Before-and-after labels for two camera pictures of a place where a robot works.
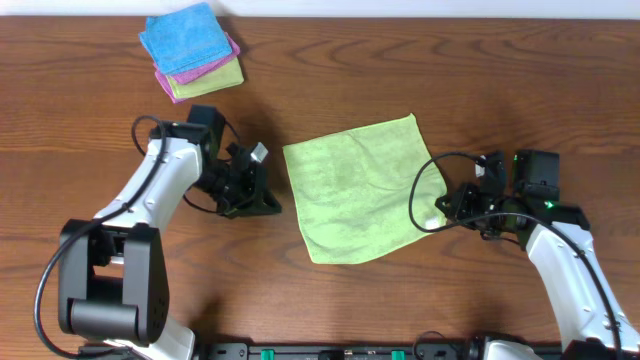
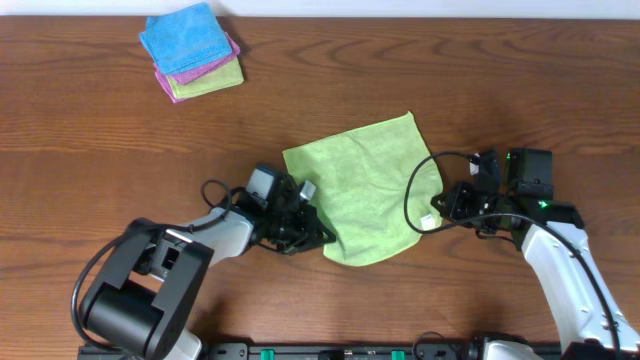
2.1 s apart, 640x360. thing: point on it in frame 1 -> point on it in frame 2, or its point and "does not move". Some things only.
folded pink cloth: (192, 74) does not move
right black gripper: (463, 195) does not move
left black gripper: (245, 187) -> (304, 223)
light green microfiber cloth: (355, 188) does not move
